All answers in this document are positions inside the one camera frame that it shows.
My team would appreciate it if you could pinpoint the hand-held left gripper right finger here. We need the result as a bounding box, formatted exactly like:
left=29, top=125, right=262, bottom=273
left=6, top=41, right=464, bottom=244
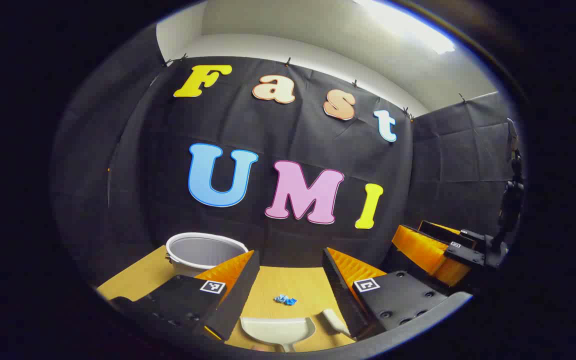
left=322, top=247, right=450, bottom=341

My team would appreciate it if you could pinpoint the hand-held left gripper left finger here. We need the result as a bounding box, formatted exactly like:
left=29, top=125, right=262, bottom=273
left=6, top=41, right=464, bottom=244
left=109, top=249, right=260, bottom=343

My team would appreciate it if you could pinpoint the small white broom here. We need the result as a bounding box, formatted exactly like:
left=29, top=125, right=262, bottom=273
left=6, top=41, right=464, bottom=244
left=321, top=308, right=352, bottom=337

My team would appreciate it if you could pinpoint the white dustpan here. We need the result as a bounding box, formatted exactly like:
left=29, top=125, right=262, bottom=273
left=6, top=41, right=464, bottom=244
left=239, top=317, right=317, bottom=354

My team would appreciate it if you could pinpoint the white garbage bin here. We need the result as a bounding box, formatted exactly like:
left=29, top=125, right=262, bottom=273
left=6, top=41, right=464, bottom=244
left=165, top=232, right=250, bottom=277

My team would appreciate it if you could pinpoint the black backdrop cloth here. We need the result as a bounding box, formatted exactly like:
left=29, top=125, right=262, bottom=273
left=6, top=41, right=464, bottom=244
left=50, top=25, right=519, bottom=288

